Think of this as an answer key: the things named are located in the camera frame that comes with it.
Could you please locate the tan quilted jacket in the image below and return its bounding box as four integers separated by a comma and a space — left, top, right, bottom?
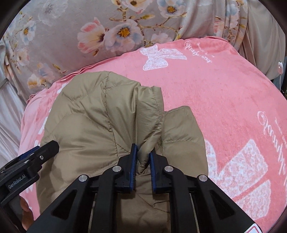
36, 71, 208, 232

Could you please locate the person's left hand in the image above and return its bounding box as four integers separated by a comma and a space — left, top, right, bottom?
20, 197, 34, 230

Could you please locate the white curtain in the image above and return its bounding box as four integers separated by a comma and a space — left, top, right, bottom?
0, 69, 26, 166

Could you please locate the pink printed blanket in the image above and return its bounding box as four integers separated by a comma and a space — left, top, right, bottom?
19, 37, 286, 232

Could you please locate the grey floral duvet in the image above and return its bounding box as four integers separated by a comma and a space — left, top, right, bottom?
1, 1, 248, 99

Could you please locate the grey plain pillow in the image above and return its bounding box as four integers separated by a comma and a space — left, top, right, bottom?
239, 1, 286, 80

